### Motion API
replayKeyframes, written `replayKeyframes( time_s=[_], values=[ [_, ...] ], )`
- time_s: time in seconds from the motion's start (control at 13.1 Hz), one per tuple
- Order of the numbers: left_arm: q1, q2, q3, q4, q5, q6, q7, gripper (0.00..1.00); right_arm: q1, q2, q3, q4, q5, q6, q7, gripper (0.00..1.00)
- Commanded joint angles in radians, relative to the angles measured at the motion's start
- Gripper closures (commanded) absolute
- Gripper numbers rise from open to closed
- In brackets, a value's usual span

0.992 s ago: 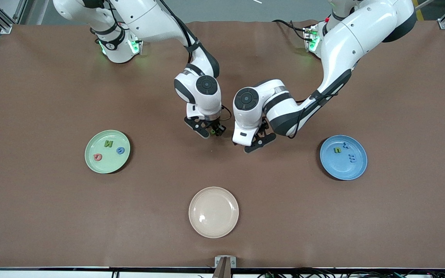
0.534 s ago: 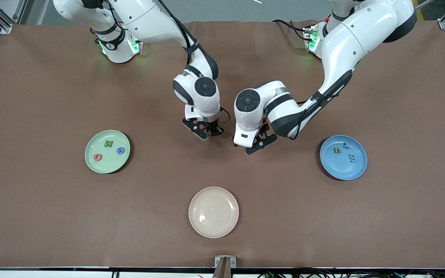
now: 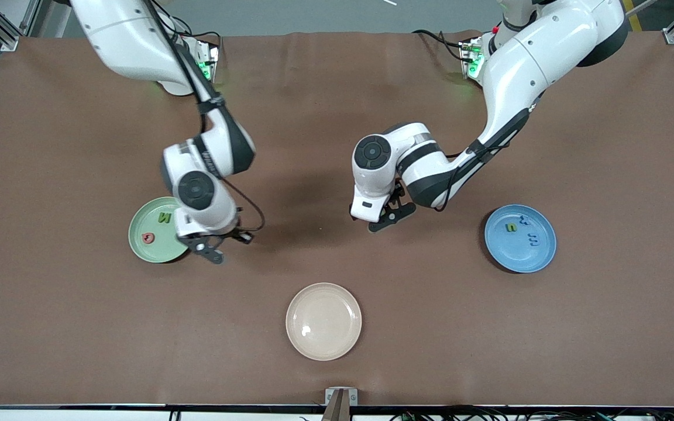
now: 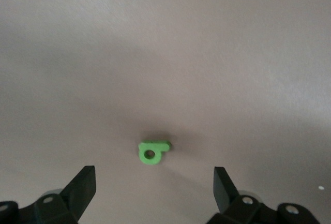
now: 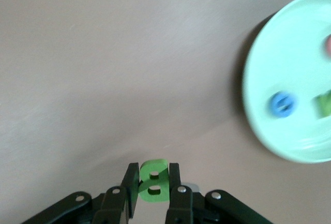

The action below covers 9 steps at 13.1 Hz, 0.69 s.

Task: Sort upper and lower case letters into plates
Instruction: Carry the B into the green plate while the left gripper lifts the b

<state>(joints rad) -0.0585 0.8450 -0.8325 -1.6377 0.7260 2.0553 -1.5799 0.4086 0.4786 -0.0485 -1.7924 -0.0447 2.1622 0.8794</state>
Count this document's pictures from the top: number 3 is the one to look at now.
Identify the brown table mat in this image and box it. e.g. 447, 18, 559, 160
0, 29, 674, 408

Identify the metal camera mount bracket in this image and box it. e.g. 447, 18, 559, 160
325, 387, 359, 421

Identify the beige plate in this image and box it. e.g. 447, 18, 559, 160
286, 282, 363, 361

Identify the black cable tangle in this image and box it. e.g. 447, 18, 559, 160
390, 406, 674, 421

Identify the light green plate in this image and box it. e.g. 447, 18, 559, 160
128, 196, 192, 264

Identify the black base cable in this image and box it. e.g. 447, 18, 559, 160
412, 28, 466, 62

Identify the blue plate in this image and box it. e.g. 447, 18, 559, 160
484, 204, 558, 274

